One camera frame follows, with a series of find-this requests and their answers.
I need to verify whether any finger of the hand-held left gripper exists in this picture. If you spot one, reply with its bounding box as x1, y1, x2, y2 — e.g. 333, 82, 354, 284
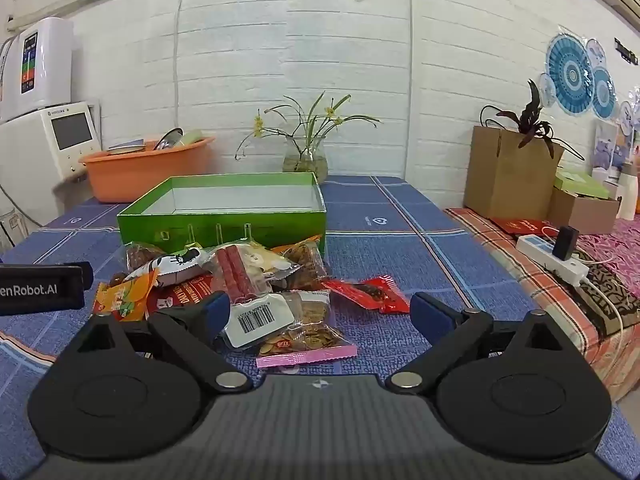
60, 261, 94, 291

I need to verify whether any blue plaid tablecloth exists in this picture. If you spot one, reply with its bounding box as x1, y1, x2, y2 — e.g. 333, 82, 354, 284
0, 175, 640, 480

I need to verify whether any yellow-flowered green plant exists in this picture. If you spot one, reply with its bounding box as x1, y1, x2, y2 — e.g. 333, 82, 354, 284
235, 91, 382, 161

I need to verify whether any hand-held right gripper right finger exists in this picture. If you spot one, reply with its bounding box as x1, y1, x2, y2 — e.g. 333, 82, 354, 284
385, 292, 581, 394

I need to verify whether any white power strip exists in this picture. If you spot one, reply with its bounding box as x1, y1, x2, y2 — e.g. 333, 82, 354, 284
515, 234, 591, 284

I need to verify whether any brown dried fruit packet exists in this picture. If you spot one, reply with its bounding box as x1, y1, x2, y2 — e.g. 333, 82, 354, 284
125, 242, 167, 275

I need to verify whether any black charger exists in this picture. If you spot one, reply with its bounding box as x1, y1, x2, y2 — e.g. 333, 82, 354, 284
553, 226, 580, 261

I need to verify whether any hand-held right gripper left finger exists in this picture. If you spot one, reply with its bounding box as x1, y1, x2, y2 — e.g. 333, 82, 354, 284
55, 292, 253, 394

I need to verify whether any large blue paper fan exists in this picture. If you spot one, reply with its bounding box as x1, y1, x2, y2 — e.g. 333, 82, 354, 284
547, 32, 596, 114

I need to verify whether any green cardboard box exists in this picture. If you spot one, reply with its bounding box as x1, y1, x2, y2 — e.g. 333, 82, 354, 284
116, 172, 327, 262

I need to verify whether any white bottle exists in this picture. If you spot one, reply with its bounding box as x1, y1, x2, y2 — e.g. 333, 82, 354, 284
607, 162, 640, 221

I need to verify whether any orange plaid cloth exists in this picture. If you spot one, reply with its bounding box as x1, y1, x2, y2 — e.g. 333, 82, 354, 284
444, 207, 640, 402

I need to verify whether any orange plastic basin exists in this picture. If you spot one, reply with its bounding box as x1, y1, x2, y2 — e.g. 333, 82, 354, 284
79, 136, 216, 204

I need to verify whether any large red snack packet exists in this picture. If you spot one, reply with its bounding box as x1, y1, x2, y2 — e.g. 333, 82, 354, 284
149, 272, 217, 317

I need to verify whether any red sausage snack packet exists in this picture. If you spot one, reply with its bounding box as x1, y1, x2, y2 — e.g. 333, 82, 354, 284
212, 242, 294, 302

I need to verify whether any orange-topped nut snack packet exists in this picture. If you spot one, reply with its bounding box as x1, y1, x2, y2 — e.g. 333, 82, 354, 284
271, 235, 329, 292

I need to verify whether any white appliance with screen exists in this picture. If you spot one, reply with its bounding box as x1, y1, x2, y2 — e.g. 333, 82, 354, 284
0, 101, 103, 198

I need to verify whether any small red snack packet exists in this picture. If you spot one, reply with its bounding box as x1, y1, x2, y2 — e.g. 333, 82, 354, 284
322, 276, 412, 315

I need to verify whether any pink-edged seed snack packet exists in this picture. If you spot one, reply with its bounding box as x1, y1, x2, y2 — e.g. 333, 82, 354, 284
256, 322, 359, 370

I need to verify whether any white wall water purifier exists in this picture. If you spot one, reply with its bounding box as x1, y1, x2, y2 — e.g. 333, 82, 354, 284
0, 17, 81, 124

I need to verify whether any orange snack packet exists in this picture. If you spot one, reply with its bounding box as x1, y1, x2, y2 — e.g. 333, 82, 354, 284
92, 269, 160, 322

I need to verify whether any small cardboard box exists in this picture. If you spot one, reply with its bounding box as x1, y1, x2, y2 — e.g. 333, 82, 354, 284
548, 187, 621, 235

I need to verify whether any flat light green box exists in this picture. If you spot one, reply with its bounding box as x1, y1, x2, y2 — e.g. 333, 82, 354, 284
554, 169, 611, 200

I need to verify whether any small pale paper fan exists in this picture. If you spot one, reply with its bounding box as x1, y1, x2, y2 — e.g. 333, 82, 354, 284
585, 38, 607, 69

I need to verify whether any red booklet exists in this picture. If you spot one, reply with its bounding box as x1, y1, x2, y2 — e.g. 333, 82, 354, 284
489, 217, 549, 241

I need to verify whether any white barcode snack packet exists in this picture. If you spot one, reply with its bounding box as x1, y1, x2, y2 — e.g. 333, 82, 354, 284
222, 294, 296, 350

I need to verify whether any clear nut snack packet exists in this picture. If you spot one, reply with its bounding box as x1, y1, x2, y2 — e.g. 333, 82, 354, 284
280, 290, 332, 332

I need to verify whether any metal plate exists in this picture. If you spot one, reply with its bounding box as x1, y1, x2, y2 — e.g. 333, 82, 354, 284
152, 129, 185, 151

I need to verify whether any small blue-edged paper fan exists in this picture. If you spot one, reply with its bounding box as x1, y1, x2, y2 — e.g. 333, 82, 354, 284
538, 73, 557, 109

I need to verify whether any glass vase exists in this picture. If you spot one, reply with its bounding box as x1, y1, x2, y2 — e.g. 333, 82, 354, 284
282, 136, 329, 185

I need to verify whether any white cartoon print snack packet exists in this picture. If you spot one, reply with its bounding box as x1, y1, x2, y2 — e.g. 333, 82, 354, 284
125, 247, 214, 286

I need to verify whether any dark red-leaf plant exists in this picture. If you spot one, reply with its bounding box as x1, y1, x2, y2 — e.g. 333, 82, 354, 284
480, 79, 586, 162

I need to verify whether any brown cardboard box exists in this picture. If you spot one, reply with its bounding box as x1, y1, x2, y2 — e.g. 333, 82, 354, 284
463, 125, 567, 221

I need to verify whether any dark brown patterned cloth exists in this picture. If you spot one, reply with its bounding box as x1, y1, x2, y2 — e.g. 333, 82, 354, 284
574, 260, 640, 339

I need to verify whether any medium blue paper fan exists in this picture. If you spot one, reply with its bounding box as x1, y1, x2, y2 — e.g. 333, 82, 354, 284
591, 66, 617, 120

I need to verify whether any pink floral cloth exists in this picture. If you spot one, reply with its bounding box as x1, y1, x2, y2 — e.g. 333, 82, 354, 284
575, 217, 640, 302

